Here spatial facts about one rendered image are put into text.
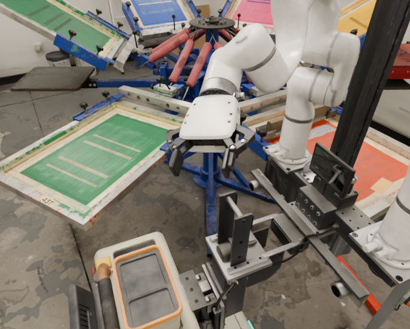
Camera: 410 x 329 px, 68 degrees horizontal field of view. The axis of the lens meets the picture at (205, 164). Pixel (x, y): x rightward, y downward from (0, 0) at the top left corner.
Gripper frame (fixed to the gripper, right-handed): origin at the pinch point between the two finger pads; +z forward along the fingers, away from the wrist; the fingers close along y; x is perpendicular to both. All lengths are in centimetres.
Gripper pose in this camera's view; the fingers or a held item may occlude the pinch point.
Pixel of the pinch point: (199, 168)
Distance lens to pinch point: 50.8
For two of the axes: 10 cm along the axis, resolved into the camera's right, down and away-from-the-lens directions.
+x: -2.7, -5.6, -7.8
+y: -9.4, -0.2, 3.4
